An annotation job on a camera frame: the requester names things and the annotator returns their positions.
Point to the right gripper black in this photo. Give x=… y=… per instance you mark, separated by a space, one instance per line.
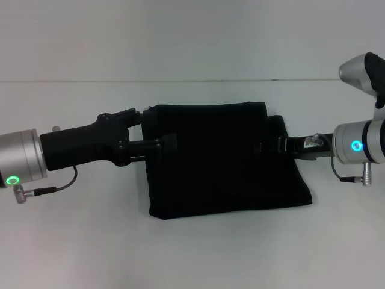
x=312 y=149

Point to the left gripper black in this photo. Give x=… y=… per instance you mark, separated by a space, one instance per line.
x=81 y=147

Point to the black t-shirt with white print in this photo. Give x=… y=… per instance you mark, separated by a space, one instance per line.
x=225 y=168

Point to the right robot arm silver white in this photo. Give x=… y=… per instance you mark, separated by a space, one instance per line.
x=358 y=141

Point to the small silver plug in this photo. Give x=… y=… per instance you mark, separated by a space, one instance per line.
x=56 y=129

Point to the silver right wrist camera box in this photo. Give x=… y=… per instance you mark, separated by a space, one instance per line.
x=358 y=72

